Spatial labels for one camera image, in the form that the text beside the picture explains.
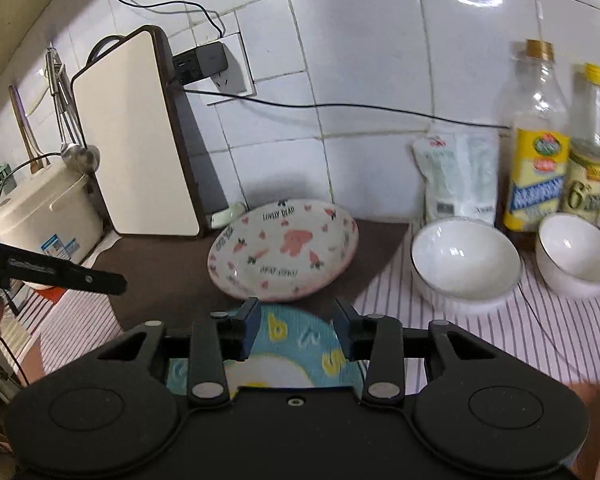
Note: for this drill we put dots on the black power adapter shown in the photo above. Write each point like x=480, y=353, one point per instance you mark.
x=202, y=62

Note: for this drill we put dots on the white plate pink carrot print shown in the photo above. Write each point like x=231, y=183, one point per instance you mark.
x=280, y=252

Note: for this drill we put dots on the hanging metal ladle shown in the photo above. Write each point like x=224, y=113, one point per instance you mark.
x=77, y=152

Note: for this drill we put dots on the small white bowl dark rim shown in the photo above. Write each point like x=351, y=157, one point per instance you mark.
x=577, y=291
x=572, y=247

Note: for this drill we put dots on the cream rice cooker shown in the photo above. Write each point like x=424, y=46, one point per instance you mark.
x=45, y=215

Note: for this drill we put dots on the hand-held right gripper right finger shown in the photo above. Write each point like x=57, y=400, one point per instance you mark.
x=342, y=332

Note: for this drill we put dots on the oil bottle yellow label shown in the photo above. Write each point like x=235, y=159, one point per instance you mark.
x=537, y=160

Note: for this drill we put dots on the white salt bag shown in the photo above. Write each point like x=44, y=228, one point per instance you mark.
x=457, y=180

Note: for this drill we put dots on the pale green small object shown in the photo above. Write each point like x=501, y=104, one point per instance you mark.
x=225, y=215

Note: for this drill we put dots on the blue plate yellow letters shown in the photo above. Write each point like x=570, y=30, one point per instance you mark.
x=290, y=350

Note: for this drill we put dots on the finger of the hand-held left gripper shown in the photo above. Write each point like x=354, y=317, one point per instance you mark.
x=80, y=277

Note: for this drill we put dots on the wooden spatula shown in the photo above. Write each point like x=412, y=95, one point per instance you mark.
x=25, y=130

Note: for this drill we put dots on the vinegar bottle yellow cap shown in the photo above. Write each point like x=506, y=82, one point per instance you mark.
x=587, y=175

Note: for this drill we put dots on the white cutting board brown edge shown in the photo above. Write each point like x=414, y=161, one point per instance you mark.
x=135, y=135

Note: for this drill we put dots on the ribbed white bowl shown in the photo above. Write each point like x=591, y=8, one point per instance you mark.
x=470, y=304

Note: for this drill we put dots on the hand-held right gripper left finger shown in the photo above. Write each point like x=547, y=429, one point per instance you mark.
x=252, y=330

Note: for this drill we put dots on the pink striped cloth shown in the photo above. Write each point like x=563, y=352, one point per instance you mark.
x=530, y=340

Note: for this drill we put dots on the large white bowl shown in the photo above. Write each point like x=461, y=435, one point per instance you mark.
x=462, y=255

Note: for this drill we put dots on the white wall socket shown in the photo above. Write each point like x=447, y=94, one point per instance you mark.
x=240, y=72

